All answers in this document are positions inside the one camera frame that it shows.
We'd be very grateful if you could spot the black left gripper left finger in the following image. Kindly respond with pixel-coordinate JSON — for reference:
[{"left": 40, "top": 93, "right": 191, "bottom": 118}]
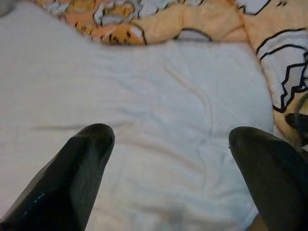
[{"left": 0, "top": 123, "right": 116, "bottom": 231}]

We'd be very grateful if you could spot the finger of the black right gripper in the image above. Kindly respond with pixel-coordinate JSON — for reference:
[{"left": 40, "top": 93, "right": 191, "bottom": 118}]
[{"left": 285, "top": 112, "right": 308, "bottom": 137}]

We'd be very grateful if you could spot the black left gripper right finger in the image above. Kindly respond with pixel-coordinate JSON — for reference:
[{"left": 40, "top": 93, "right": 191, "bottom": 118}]
[{"left": 228, "top": 127, "right": 308, "bottom": 231}]

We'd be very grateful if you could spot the orange yellow cartoon blanket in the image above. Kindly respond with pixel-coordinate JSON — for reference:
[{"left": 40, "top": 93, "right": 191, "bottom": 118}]
[{"left": 31, "top": 0, "right": 308, "bottom": 154}]

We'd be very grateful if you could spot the white quilted bed sheet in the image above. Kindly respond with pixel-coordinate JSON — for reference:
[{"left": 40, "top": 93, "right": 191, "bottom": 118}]
[{"left": 0, "top": 2, "right": 275, "bottom": 231}]

